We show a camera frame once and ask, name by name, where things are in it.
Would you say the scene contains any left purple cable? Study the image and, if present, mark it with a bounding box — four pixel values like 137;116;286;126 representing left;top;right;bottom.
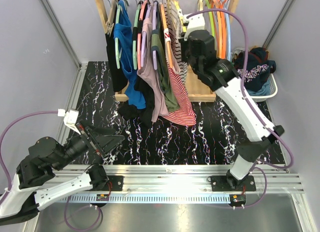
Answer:
0;111;61;193

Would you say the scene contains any black white striped tank top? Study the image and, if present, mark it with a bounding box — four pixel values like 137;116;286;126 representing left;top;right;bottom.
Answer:
167;13;188;84

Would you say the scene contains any pink hanger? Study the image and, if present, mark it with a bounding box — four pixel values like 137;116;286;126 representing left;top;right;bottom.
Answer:
137;0;149;69

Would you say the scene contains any lilac hanger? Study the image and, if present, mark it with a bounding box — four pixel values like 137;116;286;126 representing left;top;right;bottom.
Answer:
140;3;152;67

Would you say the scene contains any black garment on clip hanger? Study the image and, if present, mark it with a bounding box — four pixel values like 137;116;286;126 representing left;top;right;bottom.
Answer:
105;33;128;92

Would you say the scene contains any yellow plastic hanger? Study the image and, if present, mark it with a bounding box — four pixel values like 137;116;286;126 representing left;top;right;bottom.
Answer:
166;0;186;38

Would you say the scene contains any orange hanger with red top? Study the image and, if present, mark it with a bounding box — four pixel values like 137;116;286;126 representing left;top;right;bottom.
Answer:
160;3;173;68

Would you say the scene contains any purple hanger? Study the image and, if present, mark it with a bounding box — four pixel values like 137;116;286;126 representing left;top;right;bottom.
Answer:
151;0;160;70

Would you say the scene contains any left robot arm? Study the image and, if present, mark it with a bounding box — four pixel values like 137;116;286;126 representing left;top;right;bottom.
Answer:
0;121;125;226

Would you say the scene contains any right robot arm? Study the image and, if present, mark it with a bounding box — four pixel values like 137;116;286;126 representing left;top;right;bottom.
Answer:
179;29;284;191

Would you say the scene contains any purple cable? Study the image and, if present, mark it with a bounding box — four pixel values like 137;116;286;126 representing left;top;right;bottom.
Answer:
0;111;61;193
187;9;295;169

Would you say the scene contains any white laundry basket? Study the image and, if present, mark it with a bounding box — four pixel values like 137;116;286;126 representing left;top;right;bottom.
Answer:
232;46;279;104

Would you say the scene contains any orange empty hanger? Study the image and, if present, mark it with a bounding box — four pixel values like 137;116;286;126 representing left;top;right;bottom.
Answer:
219;0;227;59
211;0;224;58

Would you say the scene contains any cream empty hanger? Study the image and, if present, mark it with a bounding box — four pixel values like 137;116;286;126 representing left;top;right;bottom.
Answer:
197;0;204;11

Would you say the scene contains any aluminium rail base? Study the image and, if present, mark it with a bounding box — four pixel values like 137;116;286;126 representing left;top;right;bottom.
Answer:
35;61;302;232

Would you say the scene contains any wooden clip hanger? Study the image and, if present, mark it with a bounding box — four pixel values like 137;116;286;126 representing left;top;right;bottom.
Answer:
106;0;118;35

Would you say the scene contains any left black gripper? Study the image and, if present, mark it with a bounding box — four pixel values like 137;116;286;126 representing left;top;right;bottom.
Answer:
52;119;126;171

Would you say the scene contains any lime green empty hanger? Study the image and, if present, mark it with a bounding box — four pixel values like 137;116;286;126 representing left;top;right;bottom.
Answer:
204;0;216;38

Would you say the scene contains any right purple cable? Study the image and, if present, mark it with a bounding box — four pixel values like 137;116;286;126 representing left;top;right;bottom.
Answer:
187;9;295;169

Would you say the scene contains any blue top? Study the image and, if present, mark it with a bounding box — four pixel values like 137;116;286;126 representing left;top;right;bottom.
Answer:
113;0;146;109

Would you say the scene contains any wooden clothes rack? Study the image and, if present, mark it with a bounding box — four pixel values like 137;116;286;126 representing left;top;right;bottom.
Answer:
95;0;238;104

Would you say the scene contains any mint green hanger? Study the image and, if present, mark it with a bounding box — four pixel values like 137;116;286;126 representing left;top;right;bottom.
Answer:
114;3;123;69

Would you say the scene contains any navy printed shirt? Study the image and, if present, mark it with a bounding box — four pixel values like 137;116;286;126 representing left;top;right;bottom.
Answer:
232;47;277;92

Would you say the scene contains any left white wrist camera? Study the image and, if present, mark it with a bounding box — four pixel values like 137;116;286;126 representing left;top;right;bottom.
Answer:
57;109;81;135

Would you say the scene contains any red white striped top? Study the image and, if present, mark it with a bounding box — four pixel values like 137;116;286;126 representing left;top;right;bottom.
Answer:
162;28;197;126

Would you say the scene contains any mauve pink top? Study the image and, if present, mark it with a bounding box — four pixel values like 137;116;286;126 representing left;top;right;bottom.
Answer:
137;18;169;122

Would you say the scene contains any olive green top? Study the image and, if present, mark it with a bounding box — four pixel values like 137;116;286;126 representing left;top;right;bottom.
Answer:
155;31;180;112

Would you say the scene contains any light blue empty hanger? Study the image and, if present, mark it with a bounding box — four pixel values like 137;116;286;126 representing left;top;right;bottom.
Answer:
222;13;231;61

